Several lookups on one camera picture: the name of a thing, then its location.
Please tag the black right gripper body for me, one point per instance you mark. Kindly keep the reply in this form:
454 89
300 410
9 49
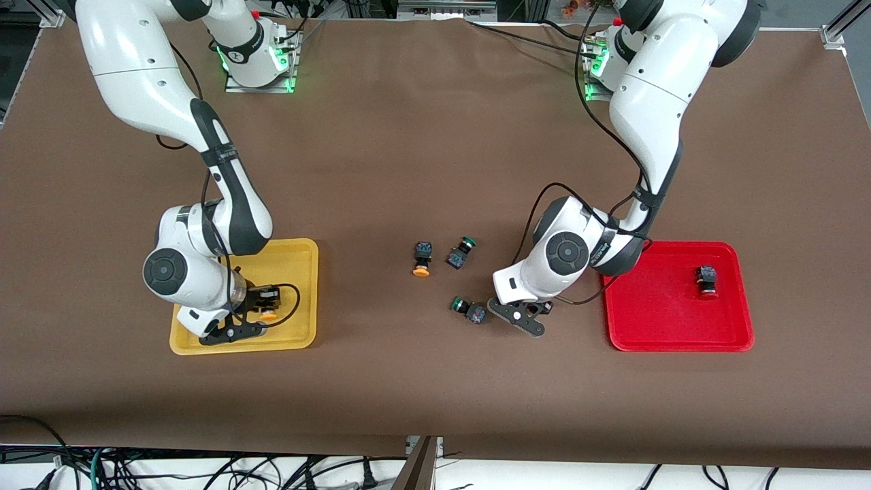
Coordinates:
256 297

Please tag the yellow push button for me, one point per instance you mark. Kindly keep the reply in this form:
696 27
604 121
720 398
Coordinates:
269 316
422 255

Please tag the red push button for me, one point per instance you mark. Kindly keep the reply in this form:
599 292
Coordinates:
706 278

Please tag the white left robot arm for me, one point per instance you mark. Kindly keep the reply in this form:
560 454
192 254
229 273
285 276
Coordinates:
646 102

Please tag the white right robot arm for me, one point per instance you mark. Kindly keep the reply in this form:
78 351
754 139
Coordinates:
136 75

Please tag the yellow plastic tray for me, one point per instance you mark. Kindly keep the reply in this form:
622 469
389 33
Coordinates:
292 272

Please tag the green push button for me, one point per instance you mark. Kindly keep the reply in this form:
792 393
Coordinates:
459 256
473 312

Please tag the red plastic tray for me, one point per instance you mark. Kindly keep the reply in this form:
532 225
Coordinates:
667 306

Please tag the brown table cover mat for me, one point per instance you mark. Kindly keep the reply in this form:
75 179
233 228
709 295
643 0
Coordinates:
435 170

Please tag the grey metal box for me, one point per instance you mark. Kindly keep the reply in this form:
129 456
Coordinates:
446 8

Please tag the brown table leg post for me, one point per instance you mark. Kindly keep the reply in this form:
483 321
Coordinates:
415 469

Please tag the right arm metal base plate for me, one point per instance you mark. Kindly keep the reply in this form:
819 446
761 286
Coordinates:
286 78

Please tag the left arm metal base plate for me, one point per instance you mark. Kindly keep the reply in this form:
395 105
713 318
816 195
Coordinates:
590 88

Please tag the aluminium frame profile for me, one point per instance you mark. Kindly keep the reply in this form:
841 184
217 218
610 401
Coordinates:
51 13
844 24

